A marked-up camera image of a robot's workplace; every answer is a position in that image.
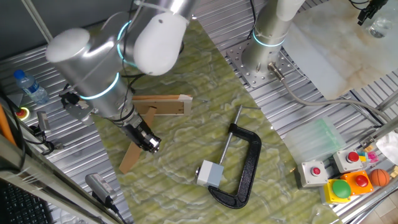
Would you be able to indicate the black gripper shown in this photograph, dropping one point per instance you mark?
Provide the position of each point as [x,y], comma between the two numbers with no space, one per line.
[136,132]

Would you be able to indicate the grey push button box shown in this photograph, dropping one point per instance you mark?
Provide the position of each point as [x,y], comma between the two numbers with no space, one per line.
[211,174]

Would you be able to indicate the black C-clamp with steel screw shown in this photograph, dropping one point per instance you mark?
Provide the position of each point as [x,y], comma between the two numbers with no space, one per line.
[248,174]

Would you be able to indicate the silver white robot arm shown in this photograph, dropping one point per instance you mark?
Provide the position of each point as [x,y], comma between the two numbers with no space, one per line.
[93,62]

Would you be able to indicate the red yellow emergency stop button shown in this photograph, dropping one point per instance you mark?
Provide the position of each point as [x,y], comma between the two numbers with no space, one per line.
[21,113]

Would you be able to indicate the grey box small red button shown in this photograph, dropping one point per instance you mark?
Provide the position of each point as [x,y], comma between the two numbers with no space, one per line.
[312,174]

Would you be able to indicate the yellow box green button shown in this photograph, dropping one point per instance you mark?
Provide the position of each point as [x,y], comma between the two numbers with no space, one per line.
[337,191]

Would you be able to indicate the grey box large red button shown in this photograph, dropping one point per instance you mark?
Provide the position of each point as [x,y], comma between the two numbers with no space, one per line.
[346,161]

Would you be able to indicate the orange box red button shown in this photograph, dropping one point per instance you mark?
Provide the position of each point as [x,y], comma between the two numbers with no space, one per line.
[357,183]

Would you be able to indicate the green marble pattern mat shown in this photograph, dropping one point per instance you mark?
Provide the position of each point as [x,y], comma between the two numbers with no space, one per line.
[186,174]

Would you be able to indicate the clear water bottle blue cap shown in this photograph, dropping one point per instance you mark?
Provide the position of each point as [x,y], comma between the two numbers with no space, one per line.
[31,88]

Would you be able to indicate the black keyboard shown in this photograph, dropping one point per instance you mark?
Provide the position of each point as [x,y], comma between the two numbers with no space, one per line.
[18,208]

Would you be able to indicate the clear greenish plastic box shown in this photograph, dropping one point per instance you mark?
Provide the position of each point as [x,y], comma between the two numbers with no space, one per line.
[314,140]

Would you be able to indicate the slanted metal pole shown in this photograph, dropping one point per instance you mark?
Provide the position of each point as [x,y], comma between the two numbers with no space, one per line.
[34,17]

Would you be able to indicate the white marble pattern mat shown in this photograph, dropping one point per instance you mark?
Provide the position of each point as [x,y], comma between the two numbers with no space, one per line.
[335,56]

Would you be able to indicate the small yellow cube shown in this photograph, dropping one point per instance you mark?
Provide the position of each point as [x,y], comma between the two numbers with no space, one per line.
[362,158]

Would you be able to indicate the small pink cube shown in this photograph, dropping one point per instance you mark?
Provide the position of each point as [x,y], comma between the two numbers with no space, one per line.
[373,157]

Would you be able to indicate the mini orange basketball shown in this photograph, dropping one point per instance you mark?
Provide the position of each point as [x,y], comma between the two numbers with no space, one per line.
[379,177]

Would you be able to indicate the aluminium profile bar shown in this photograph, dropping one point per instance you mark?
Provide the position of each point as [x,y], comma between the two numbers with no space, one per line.
[388,101]
[382,130]

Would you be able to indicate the white cloth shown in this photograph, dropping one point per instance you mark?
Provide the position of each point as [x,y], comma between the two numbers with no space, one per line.
[388,147]

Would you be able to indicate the small wooden block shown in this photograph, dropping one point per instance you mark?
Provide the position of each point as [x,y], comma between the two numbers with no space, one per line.
[395,171]

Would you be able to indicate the clear glass cup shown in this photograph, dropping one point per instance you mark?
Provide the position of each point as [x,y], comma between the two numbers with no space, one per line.
[384,28]

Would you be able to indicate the wooden picture frame with stand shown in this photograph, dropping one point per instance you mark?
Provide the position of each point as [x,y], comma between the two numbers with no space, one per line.
[168,105]

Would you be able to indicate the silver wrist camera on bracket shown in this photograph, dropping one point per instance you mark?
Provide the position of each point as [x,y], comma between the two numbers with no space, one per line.
[76,107]

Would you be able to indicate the aluminium frame beam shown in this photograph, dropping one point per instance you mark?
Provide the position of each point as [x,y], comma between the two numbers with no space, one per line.
[46,177]

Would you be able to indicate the perforated aluminium base plate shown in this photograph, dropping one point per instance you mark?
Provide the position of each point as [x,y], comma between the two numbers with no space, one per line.
[248,77]

